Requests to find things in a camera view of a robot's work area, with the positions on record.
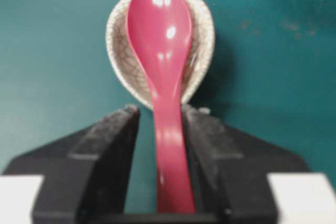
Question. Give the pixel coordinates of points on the white crackle ceramic bowl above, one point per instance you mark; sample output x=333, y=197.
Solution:
x=128, y=69

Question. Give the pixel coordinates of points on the red plastic spoon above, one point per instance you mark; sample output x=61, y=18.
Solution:
x=160, y=35

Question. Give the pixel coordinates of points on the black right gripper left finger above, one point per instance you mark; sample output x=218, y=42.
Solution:
x=75, y=177

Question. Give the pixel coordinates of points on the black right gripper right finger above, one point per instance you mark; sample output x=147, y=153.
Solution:
x=240, y=178

